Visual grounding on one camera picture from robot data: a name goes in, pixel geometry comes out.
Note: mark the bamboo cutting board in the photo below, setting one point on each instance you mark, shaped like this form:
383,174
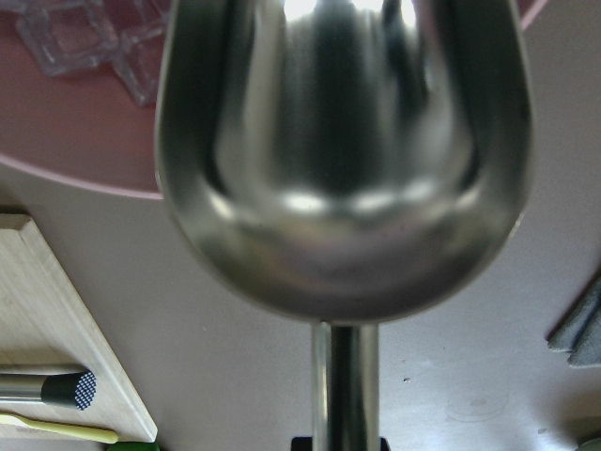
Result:
47,329

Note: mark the steel ice scoop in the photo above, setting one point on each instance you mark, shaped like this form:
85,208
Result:
344,255

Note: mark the green lime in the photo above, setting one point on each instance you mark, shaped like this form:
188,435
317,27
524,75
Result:
133,446

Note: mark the mint green bowl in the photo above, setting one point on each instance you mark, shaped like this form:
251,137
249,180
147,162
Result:
593,444

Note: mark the pink bowl of ice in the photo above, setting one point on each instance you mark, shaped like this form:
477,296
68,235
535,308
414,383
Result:
84,94

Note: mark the yellow plastic knife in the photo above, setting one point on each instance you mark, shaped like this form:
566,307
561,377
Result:
79,432

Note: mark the grey folded cloth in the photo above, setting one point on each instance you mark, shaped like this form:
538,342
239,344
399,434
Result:
578,334

